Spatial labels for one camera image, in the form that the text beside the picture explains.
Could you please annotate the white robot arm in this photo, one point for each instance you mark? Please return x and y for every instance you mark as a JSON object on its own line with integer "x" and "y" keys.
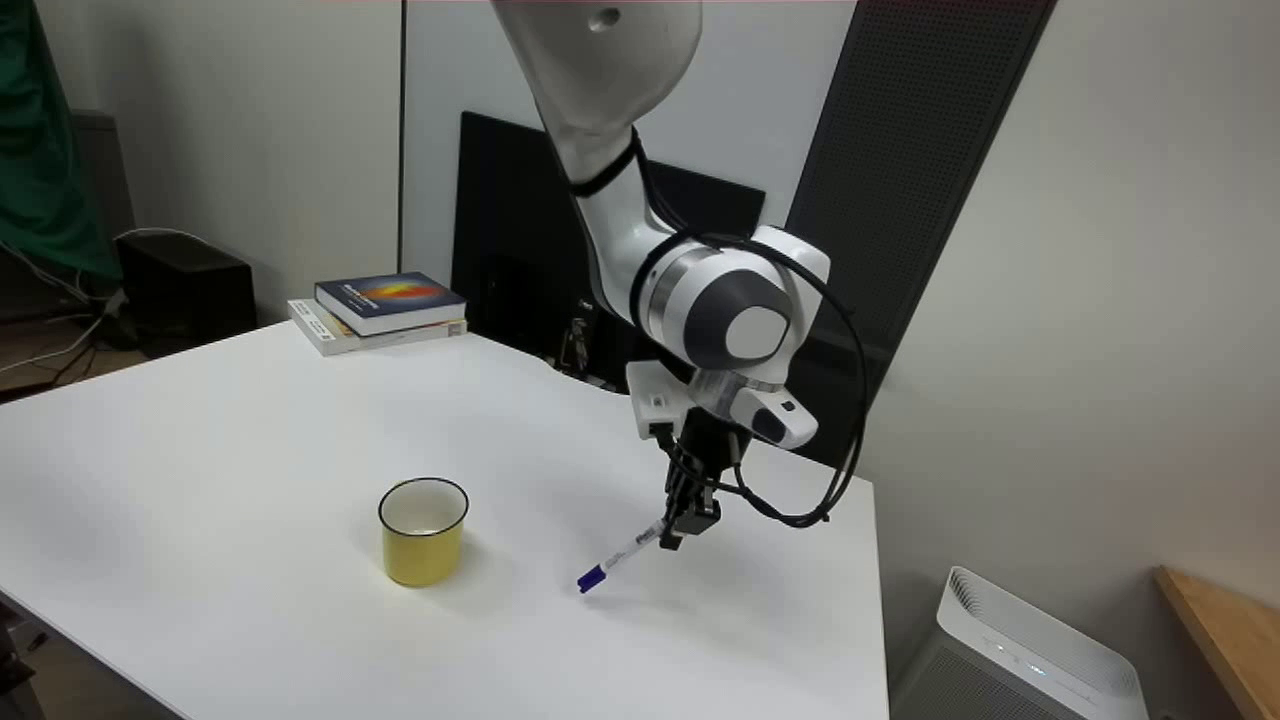
{"x": 727, "y": 309}

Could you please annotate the dark angled wall panel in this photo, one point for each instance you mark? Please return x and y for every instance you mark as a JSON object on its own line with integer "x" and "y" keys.
{"x": 910, "y": 119}

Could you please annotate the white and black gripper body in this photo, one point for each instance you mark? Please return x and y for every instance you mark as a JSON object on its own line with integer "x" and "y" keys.
{"x": 707, "y": 421}

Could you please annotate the black computer monitor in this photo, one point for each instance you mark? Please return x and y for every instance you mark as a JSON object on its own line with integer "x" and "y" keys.
{"x": 520, "y": 257}

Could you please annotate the green curtain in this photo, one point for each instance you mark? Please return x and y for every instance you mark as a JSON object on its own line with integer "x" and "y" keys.
{"x": 47, "y": 203}

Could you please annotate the dark blue book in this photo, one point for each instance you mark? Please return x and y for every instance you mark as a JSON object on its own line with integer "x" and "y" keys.
{"x": 374, "y": 307}

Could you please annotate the yellow enamel cup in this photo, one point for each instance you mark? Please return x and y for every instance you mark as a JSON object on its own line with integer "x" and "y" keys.
{"x": 420, "y": 522}

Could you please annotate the white plastic bin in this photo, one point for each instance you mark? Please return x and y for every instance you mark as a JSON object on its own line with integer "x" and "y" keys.
{"x": 1003, "y": 659}

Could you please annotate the white book underneath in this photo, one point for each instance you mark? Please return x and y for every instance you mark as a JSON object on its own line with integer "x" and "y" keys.
{"x": 334, "y": 339}

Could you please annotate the light wooden desk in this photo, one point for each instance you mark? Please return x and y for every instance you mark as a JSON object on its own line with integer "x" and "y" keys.
{"x": 1234, "y": 632}

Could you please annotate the black box on floor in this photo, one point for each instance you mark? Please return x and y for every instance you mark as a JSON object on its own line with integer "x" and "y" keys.
{"x": 184, "y": 288}

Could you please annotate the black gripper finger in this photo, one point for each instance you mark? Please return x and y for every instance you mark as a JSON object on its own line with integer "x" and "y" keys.
{"x": 701, "y": 512}
{"x": 670, "y": 538}

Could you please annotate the white marker with blue cap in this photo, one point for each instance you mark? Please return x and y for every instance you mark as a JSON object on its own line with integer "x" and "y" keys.
{"x": 601, "y": 568}

